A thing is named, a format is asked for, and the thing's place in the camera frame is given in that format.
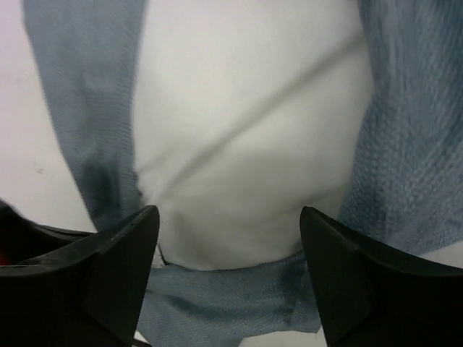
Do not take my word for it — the white pillow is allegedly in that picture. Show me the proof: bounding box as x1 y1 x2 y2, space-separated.
132 1 373 270

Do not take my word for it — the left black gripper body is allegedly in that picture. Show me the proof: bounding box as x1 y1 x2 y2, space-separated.
1 201 90 266

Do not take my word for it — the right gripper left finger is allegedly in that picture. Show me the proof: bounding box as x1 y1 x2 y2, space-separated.
1 206 159 346

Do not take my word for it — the blue plaid pillowcase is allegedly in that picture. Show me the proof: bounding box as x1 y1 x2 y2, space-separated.
22 1 462 346

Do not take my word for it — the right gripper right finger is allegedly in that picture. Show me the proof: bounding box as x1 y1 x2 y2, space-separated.
300 207 462 347

